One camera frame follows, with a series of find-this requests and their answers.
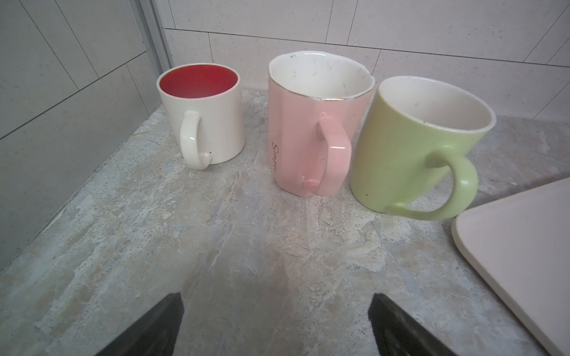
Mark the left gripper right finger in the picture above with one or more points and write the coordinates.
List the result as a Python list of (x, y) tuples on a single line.
[(397, 333)]

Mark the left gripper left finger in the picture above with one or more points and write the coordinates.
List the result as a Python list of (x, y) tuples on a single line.
[(155, 333)]

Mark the light green mug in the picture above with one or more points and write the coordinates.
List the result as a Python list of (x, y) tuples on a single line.
[(417, 131)]

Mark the white mug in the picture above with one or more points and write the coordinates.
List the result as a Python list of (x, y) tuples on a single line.
[(203, 102)]

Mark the pink mug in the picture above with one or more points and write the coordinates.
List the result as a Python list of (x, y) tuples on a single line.
[(316, 103)]

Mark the beige rectangular tray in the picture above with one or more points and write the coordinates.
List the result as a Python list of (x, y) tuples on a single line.
[(520, 246)]

